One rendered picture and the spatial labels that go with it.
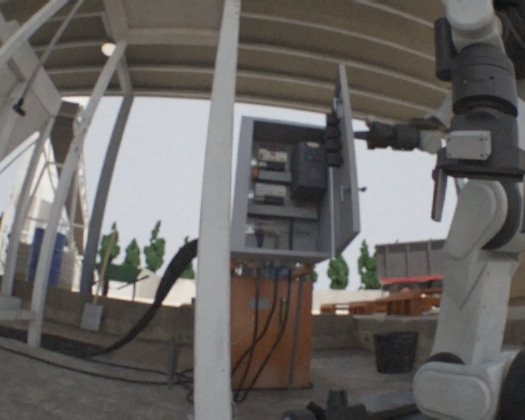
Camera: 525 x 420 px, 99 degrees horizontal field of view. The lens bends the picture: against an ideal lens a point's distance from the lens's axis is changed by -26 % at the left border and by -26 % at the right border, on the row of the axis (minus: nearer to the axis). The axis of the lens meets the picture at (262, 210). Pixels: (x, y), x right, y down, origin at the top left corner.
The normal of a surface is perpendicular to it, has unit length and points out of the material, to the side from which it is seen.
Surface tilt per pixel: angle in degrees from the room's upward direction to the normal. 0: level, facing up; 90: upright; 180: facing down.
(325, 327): 90
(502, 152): 93
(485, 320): 102
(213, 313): 80
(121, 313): 90
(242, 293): 90
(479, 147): 122
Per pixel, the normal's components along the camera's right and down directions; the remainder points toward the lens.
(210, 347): 0.14, -0.46
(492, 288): 0.23, -0.09
